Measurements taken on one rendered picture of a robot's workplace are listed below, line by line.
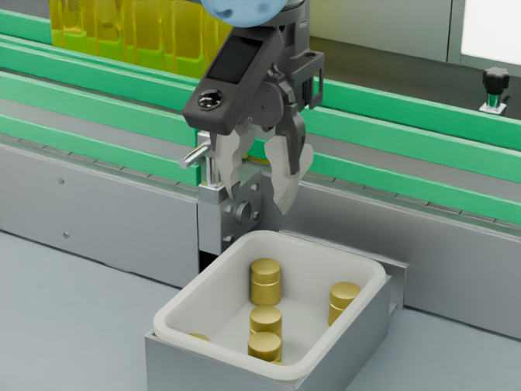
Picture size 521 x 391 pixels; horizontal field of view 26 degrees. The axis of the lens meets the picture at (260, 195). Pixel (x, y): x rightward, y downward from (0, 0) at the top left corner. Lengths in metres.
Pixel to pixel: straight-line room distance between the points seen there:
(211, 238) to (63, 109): 0.23
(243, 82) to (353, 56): 0.45
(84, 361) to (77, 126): 0.28
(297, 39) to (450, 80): 0.36
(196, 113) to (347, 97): 0.36
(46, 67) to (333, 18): 0.36
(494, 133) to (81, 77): 0.50
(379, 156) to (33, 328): 0.43
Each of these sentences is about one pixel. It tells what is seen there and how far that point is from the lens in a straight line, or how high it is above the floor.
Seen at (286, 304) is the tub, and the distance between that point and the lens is 1.27.
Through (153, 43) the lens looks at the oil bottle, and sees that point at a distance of 1.37.
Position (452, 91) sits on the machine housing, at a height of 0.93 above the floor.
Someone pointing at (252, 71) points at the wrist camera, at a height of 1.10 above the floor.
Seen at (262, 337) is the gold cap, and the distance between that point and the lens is 1.14.
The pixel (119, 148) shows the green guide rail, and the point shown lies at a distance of 1.31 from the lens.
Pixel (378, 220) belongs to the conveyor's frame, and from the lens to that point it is 1.26.
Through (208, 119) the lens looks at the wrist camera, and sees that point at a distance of 1.00.
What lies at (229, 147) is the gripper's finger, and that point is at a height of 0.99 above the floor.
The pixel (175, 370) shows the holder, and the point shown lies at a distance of 1.13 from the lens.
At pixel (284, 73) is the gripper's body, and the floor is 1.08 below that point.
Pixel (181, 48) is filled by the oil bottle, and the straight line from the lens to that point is 1.34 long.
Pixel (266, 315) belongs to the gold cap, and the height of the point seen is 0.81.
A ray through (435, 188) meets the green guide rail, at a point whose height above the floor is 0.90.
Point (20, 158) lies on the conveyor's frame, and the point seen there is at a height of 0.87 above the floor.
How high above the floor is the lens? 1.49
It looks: 29 degrees down
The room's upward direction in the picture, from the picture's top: straight up
